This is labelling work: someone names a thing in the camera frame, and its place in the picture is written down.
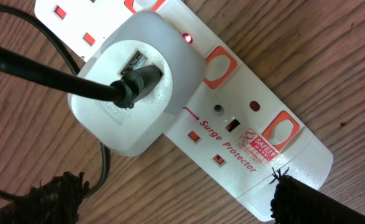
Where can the white charger plug adapter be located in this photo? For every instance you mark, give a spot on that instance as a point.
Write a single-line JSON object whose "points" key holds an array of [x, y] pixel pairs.
{"points": [[143, 41]]}

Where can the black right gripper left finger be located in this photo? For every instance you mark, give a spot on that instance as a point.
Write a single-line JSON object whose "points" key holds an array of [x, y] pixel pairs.
{"points": [[56, 202]]}

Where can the white power strip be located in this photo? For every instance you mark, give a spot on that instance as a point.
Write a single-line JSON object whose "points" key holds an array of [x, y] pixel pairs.
{"points": [[233, 126]]}

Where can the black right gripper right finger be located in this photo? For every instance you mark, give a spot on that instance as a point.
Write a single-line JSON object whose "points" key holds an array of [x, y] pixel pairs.
{"points": [[296, 203]]}

